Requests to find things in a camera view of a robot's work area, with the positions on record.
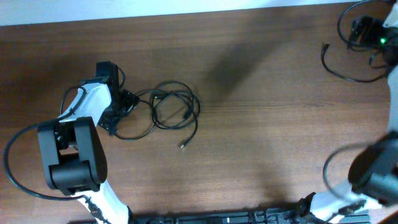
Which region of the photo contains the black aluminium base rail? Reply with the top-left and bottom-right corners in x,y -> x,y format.
128,205 -> 325,224

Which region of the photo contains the black usb cable separated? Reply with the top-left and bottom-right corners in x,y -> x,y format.
320,44 -> 392,83

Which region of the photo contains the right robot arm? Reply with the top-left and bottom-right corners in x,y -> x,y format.
284,1 -> 397,223

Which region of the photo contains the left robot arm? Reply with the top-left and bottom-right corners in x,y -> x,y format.
37,62 -> 139,223

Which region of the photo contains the black usb cable bundle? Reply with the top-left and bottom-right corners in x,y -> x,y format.
113,80 -> 201,149

